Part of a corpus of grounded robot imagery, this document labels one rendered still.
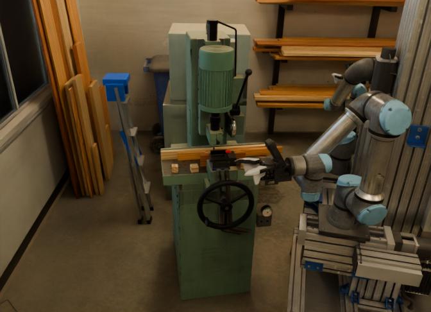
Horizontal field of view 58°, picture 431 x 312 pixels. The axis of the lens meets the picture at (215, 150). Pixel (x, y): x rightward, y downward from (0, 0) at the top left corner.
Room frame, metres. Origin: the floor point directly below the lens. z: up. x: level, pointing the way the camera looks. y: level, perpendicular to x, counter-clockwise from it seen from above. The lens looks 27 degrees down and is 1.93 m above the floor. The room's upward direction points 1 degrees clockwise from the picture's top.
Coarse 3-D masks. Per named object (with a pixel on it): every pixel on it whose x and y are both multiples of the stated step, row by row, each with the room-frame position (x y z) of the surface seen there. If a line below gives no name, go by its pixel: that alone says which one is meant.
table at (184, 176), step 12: (252, 156) 1.96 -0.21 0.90; (264, 156) 1.96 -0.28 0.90; (168, 168) 1.80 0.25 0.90; (180, 168) 1.80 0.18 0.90; (204, 168) 1.81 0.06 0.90; (240, 168) 1.82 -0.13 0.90; (168, 180) 1.72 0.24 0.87; (180, 180) 1.74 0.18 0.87; (192, 180) 1.75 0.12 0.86; (204, 180) 1.74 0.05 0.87
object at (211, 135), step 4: (208, 124) 2.01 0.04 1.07; (208, 128) 1.95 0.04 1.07; (220, 128) 1.95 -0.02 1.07; (208, 132) 1.92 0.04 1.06; (212, 132) 1.90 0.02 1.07; (216, 132) 1.90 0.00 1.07; (220, 132) 1.90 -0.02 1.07; (208, 136) 1.92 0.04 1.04; (212, 136) 1.88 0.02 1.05; (216, 136) 1.89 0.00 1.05; (220, 136) 1.89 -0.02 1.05; (208, 140) 1.92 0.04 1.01; (212, 140) 1.88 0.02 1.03; (220, 140) 1.89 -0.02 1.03; (212, 144) 1.88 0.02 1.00; (216, 144) 1.89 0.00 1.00; (220, 144) 1.89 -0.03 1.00
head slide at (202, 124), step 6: (198, 60) 2.07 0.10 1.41; (198, 66) 2.07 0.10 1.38; (198, 72) 2.07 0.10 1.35; (198, 78) 2.07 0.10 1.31; (198, 84) 2.07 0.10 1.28; (198, 90) 2.06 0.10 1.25; (198, 96) 2.07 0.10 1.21; (198, 102) 2.07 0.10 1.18; (198, 108) 2.07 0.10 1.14; (198, 114) 2.07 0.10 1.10; (204, 114) 2.01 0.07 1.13; (222, 114) 2.03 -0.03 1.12; (198, 120) 2.07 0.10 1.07; (204, 120) 2.01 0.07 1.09; (222, 120) 2.03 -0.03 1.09; (198, 126) 2.07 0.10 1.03; (204, 126) 2.01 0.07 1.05; (222, 126) 2.03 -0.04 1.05; (204, 132) 2.01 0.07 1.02
